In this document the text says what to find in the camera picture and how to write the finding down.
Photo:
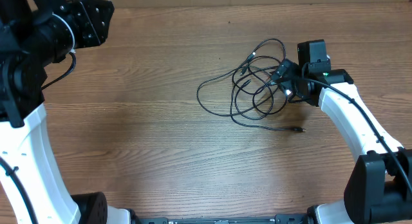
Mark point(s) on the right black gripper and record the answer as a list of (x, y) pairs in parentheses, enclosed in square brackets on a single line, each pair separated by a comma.
[(291, 71)]

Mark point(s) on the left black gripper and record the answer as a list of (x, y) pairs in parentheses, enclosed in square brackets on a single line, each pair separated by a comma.
[(90, 12)]

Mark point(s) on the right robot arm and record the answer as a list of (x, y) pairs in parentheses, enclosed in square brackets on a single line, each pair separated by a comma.
[(379, 188)]

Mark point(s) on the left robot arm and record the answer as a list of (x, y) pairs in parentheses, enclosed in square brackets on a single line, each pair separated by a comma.
[(30, 41)]

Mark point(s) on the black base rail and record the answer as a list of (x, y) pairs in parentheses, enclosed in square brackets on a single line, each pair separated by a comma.
[(219, 220)]

